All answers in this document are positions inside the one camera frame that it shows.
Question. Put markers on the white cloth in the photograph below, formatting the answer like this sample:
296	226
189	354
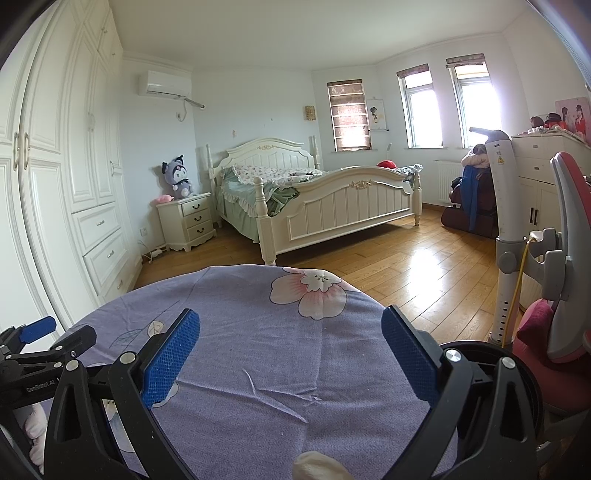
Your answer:
318	467

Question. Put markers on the black trash bin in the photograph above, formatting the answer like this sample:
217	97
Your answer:
531	387

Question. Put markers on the dark red cushion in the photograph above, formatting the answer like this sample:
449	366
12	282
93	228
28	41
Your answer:
535	323

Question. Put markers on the grey purple plush toy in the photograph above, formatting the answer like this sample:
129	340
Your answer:
178	177

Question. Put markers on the floral quilt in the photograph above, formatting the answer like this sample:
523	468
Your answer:
268	173

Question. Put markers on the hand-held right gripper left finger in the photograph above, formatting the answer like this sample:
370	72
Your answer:
168	360

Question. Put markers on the pink clothes pile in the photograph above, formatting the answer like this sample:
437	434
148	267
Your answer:
475	157

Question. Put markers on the woven wall lamp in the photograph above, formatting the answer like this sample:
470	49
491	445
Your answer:
310	113

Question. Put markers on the wide bright window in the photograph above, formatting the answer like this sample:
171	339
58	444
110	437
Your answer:
471	104

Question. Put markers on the red hat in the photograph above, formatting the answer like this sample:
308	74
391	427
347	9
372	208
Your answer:
387	165

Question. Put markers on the cream wooden bed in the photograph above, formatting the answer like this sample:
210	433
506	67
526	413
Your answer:
346	207

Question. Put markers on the green blanket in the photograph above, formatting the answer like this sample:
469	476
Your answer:
284	201

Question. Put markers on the crumpled clothes on bed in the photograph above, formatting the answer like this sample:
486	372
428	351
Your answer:
411	173

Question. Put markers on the narrow bright window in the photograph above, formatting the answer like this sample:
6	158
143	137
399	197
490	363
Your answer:
418	108

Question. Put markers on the white power strip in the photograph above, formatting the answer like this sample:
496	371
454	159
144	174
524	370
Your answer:
152	254

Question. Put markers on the small pink plush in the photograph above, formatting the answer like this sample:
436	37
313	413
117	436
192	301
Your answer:
164	198

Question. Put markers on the pile of clothes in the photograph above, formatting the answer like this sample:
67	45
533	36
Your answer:
487	207

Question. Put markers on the cream nightstand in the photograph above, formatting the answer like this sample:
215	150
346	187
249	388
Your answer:
194	221

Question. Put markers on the window with brown blind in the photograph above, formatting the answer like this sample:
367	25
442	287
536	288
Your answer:
348	115

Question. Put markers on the pink wall picture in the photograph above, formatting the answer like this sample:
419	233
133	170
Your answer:
575	117

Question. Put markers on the pink grey desk chair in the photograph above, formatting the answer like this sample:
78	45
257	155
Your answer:
575	267

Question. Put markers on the wall poster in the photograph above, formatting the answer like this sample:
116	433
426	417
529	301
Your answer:
377	114

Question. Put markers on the white wardrobe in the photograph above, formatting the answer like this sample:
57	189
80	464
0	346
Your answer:
60	161

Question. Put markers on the white dresser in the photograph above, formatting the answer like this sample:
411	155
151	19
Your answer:
535	175

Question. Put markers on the blue garment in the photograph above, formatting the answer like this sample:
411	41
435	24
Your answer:
472	198

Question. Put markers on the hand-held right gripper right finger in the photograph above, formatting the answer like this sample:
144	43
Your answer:
408	355

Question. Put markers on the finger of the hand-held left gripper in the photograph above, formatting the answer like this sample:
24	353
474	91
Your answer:
37	330
74	339

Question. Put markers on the purple floral table cloth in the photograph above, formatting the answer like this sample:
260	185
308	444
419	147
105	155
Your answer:
277	360

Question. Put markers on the dolls on dresser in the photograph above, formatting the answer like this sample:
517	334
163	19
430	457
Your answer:
545	124

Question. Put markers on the white air conditioner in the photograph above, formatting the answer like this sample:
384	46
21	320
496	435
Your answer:
164	83

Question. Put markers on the white radiator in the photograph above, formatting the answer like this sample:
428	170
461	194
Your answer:
445	182

